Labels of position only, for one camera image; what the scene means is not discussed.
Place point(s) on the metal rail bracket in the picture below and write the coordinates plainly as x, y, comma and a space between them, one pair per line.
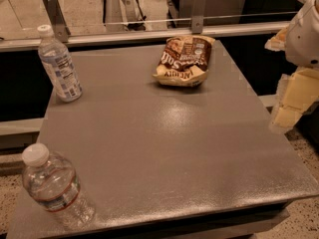
57, 20
197, 15

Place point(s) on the clear red-label water bottle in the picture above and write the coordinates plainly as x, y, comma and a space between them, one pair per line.
52, 181

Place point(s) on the horizontal metal rail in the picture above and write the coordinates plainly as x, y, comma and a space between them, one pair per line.
141, 37

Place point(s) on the blue-label water bottle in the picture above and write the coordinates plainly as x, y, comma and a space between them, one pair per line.
58, 64

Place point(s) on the brown chip bag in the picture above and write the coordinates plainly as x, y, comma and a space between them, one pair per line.
184, 61

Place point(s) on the right metal rail bracket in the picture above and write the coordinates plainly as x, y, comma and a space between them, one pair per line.
197, 15

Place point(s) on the left metal rail bracket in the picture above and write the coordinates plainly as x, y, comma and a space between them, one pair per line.
57, 20

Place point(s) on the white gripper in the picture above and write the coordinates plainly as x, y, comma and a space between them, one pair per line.
304, 39

